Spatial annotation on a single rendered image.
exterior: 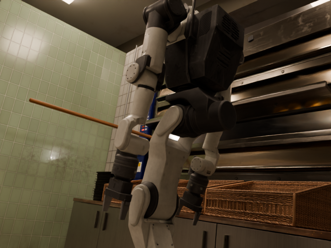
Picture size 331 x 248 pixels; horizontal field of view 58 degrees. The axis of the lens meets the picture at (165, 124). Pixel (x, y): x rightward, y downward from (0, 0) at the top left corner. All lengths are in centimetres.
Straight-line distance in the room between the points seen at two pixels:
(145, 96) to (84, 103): 277
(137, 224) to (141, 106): 45
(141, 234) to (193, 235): 66
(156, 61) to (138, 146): 32
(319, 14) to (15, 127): 295
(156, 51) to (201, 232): 105
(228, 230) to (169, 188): 53
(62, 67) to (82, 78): 27
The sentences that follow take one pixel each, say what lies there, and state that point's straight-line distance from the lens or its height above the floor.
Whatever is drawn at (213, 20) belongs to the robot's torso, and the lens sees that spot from 123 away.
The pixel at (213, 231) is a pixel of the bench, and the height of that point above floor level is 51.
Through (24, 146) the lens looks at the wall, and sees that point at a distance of 352.
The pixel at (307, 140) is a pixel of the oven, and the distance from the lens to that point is 212.
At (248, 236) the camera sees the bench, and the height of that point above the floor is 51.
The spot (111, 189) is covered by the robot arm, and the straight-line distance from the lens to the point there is 111.
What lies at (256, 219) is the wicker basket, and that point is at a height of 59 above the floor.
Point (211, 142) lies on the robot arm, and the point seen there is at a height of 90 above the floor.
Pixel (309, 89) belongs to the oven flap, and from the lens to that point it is 205.
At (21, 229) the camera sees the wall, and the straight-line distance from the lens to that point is 356.
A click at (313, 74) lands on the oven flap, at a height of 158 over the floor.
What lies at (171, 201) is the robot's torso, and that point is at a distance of 124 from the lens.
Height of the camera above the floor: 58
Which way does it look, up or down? 16 degrees up
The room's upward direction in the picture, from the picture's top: 8 degrees clockwise
